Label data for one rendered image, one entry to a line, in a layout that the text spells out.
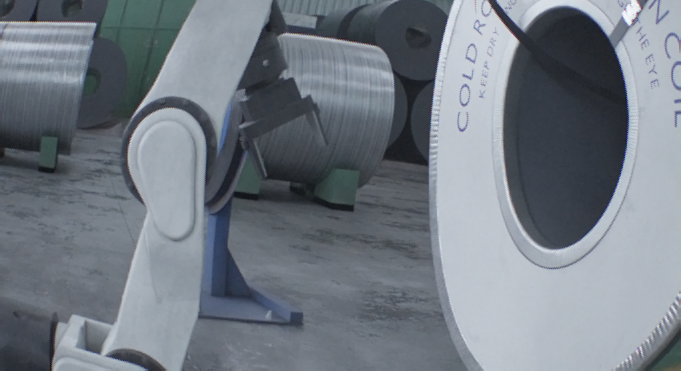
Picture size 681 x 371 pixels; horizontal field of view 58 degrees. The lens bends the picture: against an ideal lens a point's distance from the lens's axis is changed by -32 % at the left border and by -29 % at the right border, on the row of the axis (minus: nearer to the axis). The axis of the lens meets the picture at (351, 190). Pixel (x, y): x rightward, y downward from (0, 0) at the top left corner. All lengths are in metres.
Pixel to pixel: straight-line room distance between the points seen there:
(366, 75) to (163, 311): 5.53
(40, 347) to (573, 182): 1.32
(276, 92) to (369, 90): 5.17
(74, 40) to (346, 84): 2.51
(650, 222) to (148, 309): 0.81
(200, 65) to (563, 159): 1.05
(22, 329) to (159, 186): 0.36
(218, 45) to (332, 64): 5.42
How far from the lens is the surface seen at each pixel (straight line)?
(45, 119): 6.00
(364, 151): 6.47
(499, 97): 1.74
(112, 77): 12.21
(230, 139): 2.64
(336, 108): 6.30
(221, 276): 2.92
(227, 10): 0.98
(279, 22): 1.28
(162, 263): 0.98
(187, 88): 0.99
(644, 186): 1.27
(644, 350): 1.23
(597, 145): 1.92
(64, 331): 1.09
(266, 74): 1.23
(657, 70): 1.27
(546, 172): 1.78
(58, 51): 6.01
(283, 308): 2.81
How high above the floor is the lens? 0.70
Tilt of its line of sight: 5 degrees down
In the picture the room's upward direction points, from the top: 9 degrees clockwise
